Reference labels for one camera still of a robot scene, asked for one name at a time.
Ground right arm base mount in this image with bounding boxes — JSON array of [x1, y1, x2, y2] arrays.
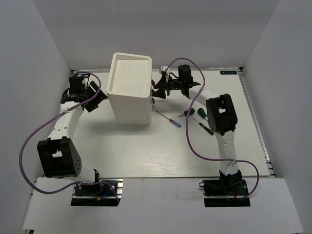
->
[[198, 179, 251, 208]]

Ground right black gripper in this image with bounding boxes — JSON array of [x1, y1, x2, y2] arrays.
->
[[152, 75, 183, 99]]

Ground white drawer cabinet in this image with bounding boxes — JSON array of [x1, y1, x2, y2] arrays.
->
[[106, 53, 152, 126]]

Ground red blue screwdriver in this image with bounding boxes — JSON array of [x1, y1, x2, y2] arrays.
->
[[156, 111, 181, 128]]

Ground green stubby screwdriver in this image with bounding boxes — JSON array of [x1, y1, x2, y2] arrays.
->
[[197, 108, 208, 122], [178, 108, 195, 117]]

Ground black green precision screwdriver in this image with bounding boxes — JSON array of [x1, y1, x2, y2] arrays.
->
[[193, 117, 214, 136]]

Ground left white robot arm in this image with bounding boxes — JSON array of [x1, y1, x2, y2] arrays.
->
[[37, 73, 108, 195]]

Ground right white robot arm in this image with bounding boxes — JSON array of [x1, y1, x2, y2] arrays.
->
[[153, 64, 242, 195]]

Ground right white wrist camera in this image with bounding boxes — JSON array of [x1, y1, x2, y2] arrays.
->
[[159, 65, 170, 77]]

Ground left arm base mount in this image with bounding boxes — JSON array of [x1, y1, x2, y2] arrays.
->
[[71, 178, 123, 207]]

